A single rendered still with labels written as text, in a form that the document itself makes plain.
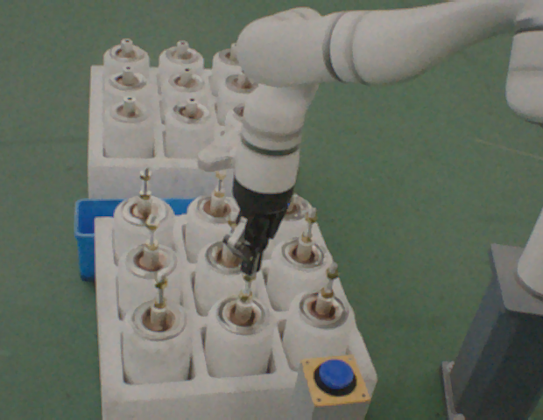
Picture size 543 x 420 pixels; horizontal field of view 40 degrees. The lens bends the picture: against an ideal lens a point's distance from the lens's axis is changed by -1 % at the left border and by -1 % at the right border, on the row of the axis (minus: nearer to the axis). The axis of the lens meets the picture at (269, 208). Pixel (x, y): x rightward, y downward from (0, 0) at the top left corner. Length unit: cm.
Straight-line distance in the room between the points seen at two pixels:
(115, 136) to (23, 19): 101
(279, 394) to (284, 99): 45
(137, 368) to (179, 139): 54
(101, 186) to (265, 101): 69
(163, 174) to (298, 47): 75
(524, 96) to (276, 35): 27
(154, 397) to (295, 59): 52
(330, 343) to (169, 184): 54
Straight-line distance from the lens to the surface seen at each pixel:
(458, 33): 67
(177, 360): 106
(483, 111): 224
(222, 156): 89
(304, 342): 109
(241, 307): 104
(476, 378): 127
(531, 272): 115
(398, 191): 180
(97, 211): 147
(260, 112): 83
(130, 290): 112
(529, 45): 61
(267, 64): 78
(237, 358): 106
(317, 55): 74
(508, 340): 119
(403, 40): 69
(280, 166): 86
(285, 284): 117
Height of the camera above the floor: 102
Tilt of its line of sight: 38 degrees down
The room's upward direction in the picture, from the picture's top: 9 degrees clockwise
